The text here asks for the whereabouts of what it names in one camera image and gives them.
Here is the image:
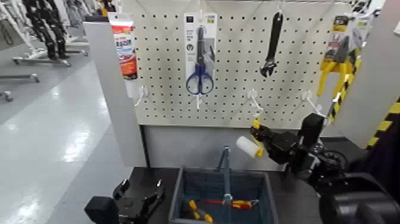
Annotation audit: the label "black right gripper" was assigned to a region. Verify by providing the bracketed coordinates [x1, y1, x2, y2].
[249, 124, 302, 166]

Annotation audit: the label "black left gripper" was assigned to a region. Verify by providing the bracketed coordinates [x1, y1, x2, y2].
[112, 178, 165, 224]

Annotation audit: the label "yellow handled white paint roller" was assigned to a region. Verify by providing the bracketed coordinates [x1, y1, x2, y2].
[236, 116, 265, 158]

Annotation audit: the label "red yellow screwdriver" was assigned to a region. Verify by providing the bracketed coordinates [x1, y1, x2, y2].
[199, 198, 260, 210]

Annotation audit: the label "grey panel under pegboard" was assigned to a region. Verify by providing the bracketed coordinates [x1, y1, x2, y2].
[142, 125, 332, 172]

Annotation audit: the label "plain grey side panel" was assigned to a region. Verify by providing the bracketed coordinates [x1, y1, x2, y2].
[83, 21, 148, 168]

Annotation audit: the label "beige pegboard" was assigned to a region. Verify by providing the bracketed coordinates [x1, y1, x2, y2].
[123, 0, 354, 130]

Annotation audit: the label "black adjustable wrench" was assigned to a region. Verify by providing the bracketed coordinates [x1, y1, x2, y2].
[259, 11, 284, 78]

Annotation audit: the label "blue scissors on white card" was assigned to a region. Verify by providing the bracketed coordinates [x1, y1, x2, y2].
[183, 12, 218, 96]

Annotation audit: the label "grey panel with hazard tape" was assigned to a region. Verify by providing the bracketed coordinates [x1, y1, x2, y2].
[324, 0, 400, 150]

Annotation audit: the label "red white sealant tube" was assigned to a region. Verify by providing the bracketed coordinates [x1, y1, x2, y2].
[107, 12, 140, 99]

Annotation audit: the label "clear packaged tool green label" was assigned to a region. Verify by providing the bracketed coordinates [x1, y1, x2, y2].
[351, 12, 376, 51]

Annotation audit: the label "grey metal base leg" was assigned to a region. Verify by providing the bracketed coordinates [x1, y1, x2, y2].
[0, 73, 40, 83]

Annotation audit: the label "black humanoid robot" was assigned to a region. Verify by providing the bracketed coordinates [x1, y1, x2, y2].
[21, 0, 70, 60]

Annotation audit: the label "white humanoid robot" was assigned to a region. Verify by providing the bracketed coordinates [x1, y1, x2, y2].
[0, 0, 35, 52]

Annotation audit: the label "blue grey crate with handle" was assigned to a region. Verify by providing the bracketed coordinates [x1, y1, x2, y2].
[168, 146, 280, 224]

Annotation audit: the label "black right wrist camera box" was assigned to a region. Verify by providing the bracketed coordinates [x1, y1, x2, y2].
[298, 112, 326, 148]

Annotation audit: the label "yellow black handled pliers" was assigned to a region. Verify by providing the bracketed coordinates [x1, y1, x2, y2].
[186, 200, 215, 224]

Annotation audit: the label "yellow handled packaged pliers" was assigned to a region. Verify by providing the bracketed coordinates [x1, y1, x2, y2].
[316, 15, 363, 98]

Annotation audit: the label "grey metal robot base frame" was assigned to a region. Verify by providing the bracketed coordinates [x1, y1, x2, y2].
[11, 48, 90, 68]

